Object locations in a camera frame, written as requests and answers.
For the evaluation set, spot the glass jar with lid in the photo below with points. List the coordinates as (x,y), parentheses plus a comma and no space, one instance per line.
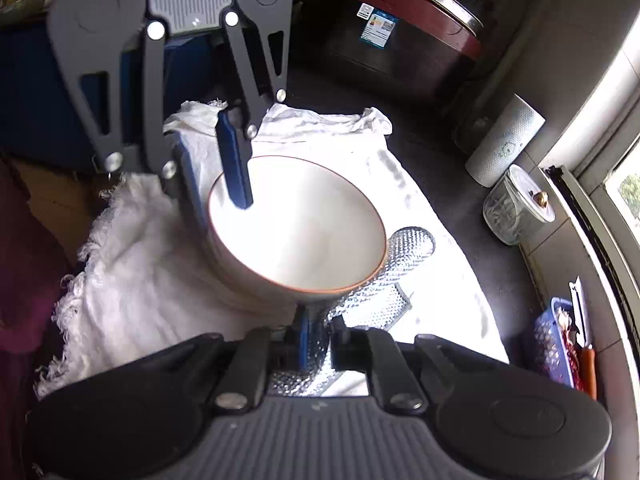
(515,210)

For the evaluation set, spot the paper towel roll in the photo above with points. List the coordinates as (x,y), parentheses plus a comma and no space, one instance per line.
(505,145)

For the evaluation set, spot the green tree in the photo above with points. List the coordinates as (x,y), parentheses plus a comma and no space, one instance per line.
(631,191)

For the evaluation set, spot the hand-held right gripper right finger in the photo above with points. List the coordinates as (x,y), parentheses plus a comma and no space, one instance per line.
(345,345)

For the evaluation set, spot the white towel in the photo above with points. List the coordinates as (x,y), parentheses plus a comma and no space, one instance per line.
(150,280)

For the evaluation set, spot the white bowl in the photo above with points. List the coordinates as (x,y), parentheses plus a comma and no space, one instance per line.
(310,230)

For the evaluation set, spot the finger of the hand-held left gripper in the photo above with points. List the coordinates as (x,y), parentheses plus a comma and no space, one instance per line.
(150,110)
(235,160)

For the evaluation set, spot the garlic bulb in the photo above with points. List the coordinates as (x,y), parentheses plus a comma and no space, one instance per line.
(564,316)

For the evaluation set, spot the dark red kitchen appliance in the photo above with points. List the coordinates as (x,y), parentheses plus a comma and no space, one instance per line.
(390,55)

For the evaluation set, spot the small ginger piece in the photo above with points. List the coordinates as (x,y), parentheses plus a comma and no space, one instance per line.
(539,200)

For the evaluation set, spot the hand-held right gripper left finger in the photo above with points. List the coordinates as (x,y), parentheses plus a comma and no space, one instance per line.
(302,345)

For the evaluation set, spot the blue plastic basket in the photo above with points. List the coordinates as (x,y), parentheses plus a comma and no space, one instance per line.
(547,345)

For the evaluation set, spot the window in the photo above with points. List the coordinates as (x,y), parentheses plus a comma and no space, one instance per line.
(620,200)

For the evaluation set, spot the person's maroon clothing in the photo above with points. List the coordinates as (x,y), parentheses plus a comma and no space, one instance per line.
(25,260)

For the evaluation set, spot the dried red chilies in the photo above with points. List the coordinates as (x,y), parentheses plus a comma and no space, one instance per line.
(569,347)

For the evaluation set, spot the silver mesh dishcloth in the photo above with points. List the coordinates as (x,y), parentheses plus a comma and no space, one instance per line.
(410,250)

